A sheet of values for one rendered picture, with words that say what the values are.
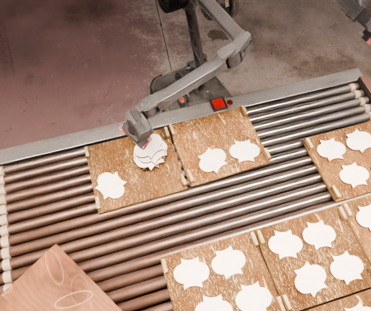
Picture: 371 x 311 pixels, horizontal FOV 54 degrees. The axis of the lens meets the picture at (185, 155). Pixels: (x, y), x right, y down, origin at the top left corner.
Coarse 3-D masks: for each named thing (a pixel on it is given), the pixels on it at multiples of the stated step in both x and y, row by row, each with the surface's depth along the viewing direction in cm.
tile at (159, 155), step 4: (164, 144) 170; (164, 148) 169; (160, 152) 168; (164, 152) 168; (156, 156) 167; (160, 156) 167; (164, 156) 168; (140, 160) 166; (144, 160) 166; (148, 160) 166; (152, 160) 166; (156, 160) 166
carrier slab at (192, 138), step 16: (224, 112) 188; (240, 112) 188; (176, 128) 182; (192, 128) 182; (208, 128) 183; (224, 128) 183; (240, 128) 183; (176, 144) 177; (192, 144) 178; (208, 144) 178; (224, 144) 178; (256, 144) 179; (192, 160) 173; (256, 160) 174; (208, 176) 169; (224, 176) 170
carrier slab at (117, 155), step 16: (96, 144) 176; (112, 144) 176; (128, 144) 176; (96, 160) 172; (112, 160) 172; (128, 160) 172; (176, 160) 173; (96, 176) 167; (128, 176) 168; (144, 176) 168; (160, 176) 169; (176, 176) 169; (96, 192) 164; (128, 192) 164; (144, 192) 164; (160, 192) 165; (176, 192) 165; (112, 208) 160
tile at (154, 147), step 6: (156, 138) 171; (150, 144) 169; (156, 144) 169; (138, 150) 167; (144, 150) 167; (150, 150) 168; (156, 150) 168; (162, 150) 169; (138, 156) 166; (144, 156) 166; (150, 156) 166
